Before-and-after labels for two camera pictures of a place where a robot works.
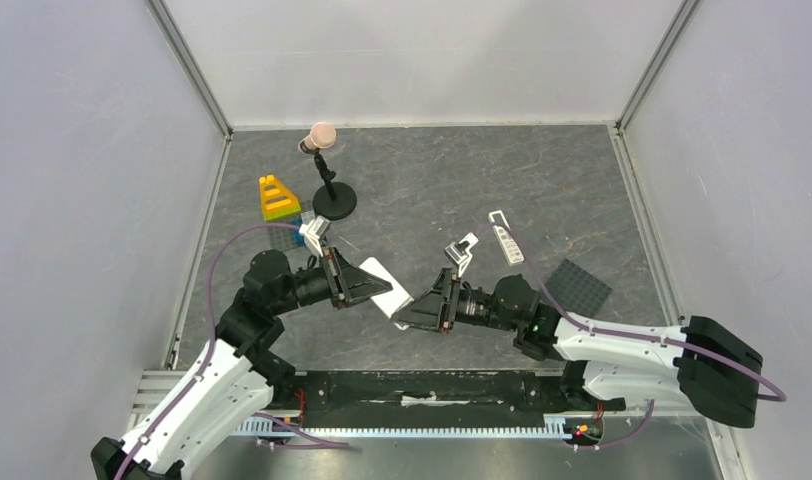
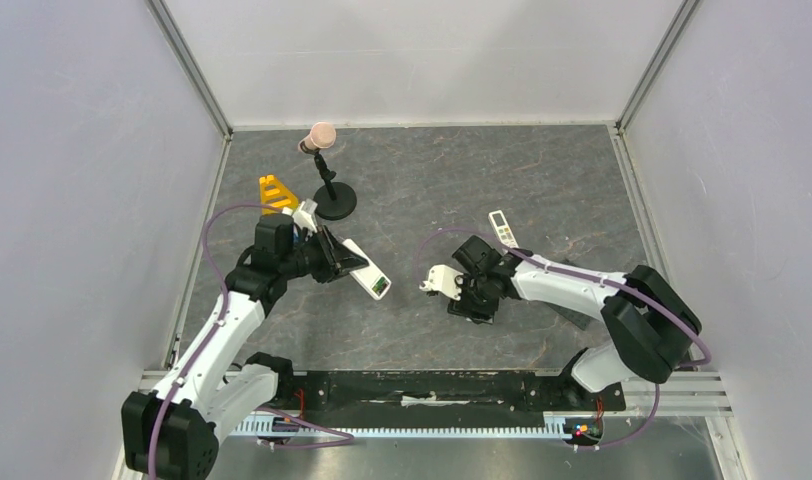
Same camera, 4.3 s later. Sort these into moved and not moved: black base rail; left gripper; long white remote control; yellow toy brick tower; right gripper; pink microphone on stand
Moved: right gripper; left gripper
Not moved: yellow toy brick tower; black base rail; pink microphone on stand; long white remote control
